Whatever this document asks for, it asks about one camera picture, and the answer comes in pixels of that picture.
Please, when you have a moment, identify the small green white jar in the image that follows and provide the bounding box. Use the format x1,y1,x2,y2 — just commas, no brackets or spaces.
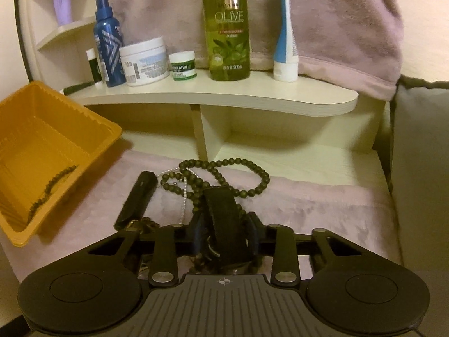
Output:
169,52,198,81

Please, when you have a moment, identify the white wooden shelf unit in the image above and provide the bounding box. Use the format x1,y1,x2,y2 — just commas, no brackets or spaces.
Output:
26,0,384,164

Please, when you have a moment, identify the green oil bottle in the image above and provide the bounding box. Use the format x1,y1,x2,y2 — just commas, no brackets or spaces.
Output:
201,0,251,81

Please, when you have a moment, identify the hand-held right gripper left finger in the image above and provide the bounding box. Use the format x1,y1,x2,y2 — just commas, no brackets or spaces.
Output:
88,218,207,286

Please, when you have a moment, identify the glossy black bar object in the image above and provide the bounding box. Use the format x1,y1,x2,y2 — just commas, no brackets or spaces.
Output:
114,171,157,230

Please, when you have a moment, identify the blue white tube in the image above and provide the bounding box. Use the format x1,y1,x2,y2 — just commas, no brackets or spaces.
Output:
273,0,299,82

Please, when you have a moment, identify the white cream jar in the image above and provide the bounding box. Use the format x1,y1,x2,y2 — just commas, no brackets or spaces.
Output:
119,37,169,87

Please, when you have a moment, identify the yellow plastic tray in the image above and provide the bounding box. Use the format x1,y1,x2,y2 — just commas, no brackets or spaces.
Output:
0,81,123,247

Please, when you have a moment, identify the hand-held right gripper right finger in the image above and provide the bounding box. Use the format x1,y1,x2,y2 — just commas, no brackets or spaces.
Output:
242,212,355,285

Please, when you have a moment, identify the dark bead bracelet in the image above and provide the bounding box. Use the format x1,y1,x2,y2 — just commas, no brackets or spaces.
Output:
28,164,79,218

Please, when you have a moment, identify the grey cushion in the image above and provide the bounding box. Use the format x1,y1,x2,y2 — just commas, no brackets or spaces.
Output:
389,75,449,278

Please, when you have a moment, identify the blue spray bottle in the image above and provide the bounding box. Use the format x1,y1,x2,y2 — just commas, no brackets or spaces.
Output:
93,0,127,88

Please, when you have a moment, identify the white green lip balm stick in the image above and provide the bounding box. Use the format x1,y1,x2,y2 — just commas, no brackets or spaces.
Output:
86,48,104,88

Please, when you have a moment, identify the white pearl bead chain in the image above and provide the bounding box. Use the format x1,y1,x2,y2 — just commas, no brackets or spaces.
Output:
156,168,192,225

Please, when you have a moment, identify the purple cosmetic tube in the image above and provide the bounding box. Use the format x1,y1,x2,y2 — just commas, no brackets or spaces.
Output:
51,0,74,26

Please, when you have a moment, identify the black bead necklace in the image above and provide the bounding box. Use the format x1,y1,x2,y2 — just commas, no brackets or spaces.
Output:
159,159,271,218

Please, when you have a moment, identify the black watch strap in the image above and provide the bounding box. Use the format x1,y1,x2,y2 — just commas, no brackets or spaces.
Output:
201,186,241,258

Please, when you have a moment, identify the pink hanging towel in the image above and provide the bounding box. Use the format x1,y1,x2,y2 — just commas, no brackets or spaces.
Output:
105,0,404,101

